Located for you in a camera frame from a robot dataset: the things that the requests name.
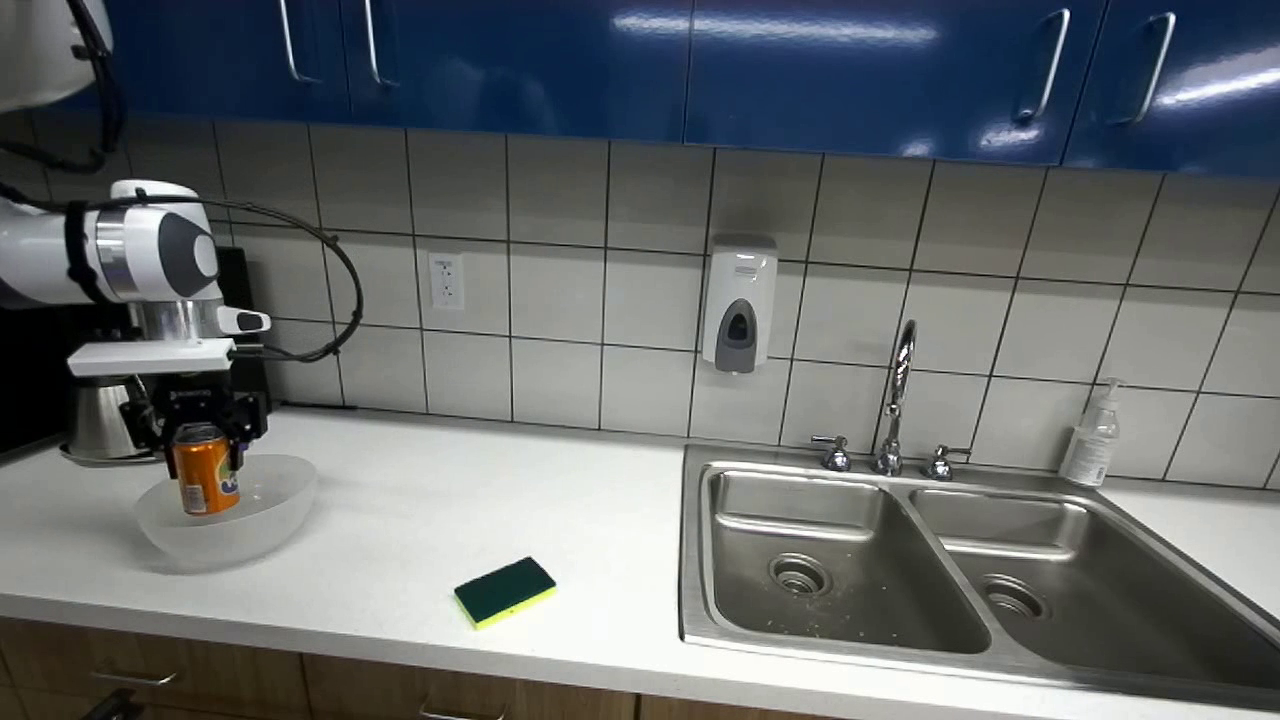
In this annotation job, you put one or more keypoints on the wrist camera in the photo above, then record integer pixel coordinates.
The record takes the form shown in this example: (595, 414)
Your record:
(150, 357)

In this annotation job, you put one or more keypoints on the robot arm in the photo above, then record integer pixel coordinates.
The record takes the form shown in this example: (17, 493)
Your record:
(150, 255)

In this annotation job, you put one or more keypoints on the green and yellow sponge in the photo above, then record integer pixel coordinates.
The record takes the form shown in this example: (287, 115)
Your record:
(503, 590)

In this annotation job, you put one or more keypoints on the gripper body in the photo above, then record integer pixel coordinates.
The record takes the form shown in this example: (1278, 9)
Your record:
(195, 398)

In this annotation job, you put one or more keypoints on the wooden drawer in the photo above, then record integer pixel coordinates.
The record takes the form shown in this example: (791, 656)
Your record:
(380, 692)
(200, 675)

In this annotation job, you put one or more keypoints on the steel carafe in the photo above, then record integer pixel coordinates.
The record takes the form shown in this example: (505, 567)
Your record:
(100, 420)

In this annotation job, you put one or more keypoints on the white wall soap dispenser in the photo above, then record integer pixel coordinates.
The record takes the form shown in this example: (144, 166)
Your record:
(740, 300)

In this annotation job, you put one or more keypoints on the white wall socket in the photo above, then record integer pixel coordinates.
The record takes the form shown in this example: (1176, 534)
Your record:
(446, 280)

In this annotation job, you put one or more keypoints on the blue cabinet door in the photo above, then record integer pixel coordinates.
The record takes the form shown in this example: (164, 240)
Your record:
(200, 60)
(880, 90)
(520, 70)
(1220, 100)

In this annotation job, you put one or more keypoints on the clear pump bottle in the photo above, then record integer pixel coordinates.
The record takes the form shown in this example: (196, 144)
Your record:
(1090, 445)

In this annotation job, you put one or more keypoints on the steel double sink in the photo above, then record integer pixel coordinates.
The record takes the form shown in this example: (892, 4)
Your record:
(900, 570)

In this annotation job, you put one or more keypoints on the blue wall cabinet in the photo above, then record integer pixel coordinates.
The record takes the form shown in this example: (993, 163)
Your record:
(700, 60)

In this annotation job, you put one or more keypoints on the black coffee maker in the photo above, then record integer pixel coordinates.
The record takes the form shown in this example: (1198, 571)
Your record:
(40, 370)

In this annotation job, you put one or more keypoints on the chrome tap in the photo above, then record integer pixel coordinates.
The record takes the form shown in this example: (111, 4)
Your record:
(895, 400)

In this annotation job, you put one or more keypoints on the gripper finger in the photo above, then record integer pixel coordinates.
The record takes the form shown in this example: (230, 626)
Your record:
(150, 420)
(248, 418)

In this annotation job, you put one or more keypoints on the translucent plastic bowl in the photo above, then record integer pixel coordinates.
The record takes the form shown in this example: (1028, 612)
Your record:
(250, 520)

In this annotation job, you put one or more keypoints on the orange soda can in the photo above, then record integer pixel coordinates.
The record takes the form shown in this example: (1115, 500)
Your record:
(203, 475)

